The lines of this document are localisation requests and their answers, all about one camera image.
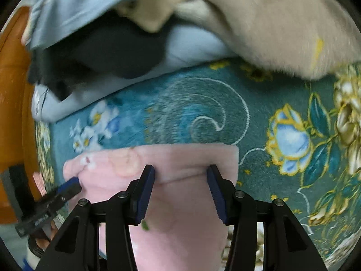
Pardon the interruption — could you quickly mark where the pink fleece flower garment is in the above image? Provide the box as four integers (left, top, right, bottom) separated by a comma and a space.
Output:
62, 144, 239, 270

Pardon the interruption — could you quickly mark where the left hand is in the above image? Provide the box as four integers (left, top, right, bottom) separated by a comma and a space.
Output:
35, 220, 58, 251

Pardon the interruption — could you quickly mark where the wooden headboard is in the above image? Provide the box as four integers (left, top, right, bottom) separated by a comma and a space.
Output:
0, 5, 43, 225

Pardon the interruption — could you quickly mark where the teal floral plush blanket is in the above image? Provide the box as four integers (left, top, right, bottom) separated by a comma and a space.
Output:
35, 59, 360, 270

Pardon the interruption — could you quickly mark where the black white striped garment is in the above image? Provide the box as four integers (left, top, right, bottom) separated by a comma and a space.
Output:
27, 9, 170, 102

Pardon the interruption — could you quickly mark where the grey daisy print quilt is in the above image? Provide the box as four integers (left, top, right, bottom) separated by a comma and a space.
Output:
26, 0, 238, 124

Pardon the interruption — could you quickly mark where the beige plush blanket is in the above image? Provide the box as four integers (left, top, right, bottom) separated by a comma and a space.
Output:
115, 0, 360, 79

